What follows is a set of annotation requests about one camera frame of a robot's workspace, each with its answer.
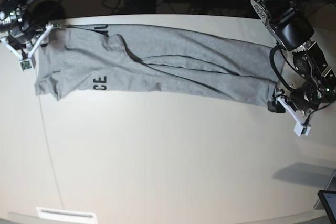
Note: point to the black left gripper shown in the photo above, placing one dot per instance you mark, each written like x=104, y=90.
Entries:
x=307, y=97

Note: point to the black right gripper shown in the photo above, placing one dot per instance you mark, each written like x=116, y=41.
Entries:
x=23, y=31

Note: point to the grey T-shirt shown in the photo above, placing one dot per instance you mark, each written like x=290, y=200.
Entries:
x=141, y=58

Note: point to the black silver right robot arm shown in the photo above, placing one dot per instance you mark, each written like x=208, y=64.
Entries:
x=22, y=10

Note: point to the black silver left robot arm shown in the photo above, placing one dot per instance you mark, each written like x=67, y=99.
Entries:
x=293, y=32

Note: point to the grey tablet stand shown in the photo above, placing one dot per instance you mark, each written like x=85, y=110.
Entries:
x=323, y=194

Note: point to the black tablet screen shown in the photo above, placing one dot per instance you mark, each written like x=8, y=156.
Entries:
x=329, y=207

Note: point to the white label strip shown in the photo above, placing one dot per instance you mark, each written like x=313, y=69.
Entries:
x=66, y=216

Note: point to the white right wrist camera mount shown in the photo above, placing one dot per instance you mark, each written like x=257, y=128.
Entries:
x=25, y=52

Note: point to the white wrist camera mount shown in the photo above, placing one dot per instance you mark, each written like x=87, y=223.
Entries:
x=25, y=52
x=302, y=123

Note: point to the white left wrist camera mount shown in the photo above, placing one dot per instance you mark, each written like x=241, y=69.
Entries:
x=302, y=123

